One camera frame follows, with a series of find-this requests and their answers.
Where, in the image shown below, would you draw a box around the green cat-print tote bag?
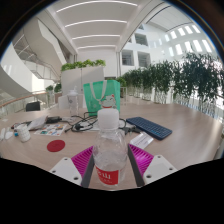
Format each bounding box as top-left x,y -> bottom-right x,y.
82,79 -> 122,117

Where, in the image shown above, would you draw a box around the white printed card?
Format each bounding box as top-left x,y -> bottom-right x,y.
129,132 -> 154,150

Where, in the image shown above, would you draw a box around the white chair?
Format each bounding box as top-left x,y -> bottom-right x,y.
57,94 -> 88,110

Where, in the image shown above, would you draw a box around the small black pouch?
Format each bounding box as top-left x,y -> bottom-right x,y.
44,115 -> 63,125

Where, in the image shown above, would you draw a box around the small potted plants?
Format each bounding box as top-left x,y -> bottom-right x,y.
45,83 -> 63,102

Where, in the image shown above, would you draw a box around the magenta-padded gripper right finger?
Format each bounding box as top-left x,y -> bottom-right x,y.
127,143 -> 178,188

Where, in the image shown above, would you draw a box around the black chair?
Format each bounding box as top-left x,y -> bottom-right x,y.
25,101 -> 42,112

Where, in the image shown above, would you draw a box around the dark blue keyboard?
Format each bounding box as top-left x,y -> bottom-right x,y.
126,116 -> 173,141

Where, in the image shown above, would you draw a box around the row of green potted trees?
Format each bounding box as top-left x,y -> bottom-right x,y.
116,51 -> 224,118

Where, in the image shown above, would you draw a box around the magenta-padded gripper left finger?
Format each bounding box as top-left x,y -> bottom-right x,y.
49,145 -> 96,189

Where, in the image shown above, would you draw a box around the flat round red coaster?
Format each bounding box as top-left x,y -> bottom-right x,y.
46,139 -> 67,153

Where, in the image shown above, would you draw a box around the clear plastic red-label water bottle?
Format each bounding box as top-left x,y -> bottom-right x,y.
92,108 -> 129,192

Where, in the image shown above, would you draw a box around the ceiling light strips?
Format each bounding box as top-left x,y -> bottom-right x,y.
55,0 -> 138,51

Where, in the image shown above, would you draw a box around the white planter cabinet with plants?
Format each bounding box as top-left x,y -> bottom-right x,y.
60,59 -> 107,96

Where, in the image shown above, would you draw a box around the black coiled power cable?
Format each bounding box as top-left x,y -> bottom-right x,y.
64,113 -> 136,135

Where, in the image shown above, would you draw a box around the white grid-pattern cup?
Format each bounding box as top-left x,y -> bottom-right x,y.
16,123 -> 32,144

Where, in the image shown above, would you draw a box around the colourful sticker sheet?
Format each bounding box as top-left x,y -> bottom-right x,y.
34,123 -> 68,137

